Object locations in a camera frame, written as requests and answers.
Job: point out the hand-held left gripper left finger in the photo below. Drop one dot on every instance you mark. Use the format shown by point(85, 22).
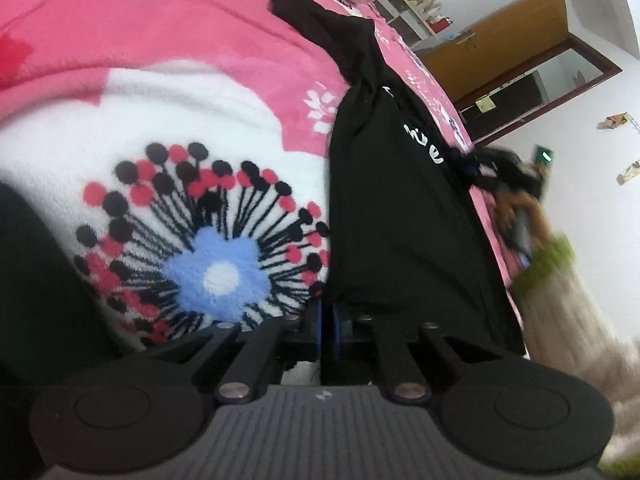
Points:
point(312, 335)

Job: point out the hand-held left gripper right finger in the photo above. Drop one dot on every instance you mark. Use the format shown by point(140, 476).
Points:
point(342, 335)

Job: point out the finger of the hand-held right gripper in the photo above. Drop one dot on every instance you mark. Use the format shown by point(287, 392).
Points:
point(472, 167)

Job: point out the black t-shirt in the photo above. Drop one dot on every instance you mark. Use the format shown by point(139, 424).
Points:
point(400, 220)

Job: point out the person's right forearm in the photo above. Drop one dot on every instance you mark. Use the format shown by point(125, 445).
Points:
point(565, 305)

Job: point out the person's right hand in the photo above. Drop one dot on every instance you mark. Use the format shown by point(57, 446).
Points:
point(505, 210)

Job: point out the yellow sticky note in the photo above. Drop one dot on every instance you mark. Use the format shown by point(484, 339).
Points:
point(485, 104)

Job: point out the wooden door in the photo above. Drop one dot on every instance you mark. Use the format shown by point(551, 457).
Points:
point(500, 45)

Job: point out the white cluttered desk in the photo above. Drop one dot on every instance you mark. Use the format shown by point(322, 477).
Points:
point(415, 15)

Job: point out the dark cloth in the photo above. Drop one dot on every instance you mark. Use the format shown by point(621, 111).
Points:
point(40, 285)

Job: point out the pink floral blanket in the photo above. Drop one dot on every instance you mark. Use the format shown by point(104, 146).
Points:
point(150, 35)

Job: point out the paper wall ornament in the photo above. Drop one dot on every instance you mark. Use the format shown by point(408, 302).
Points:
point(631, 172)
point(614, 121)

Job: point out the brown door frame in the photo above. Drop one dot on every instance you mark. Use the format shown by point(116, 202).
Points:
point(600, 57)

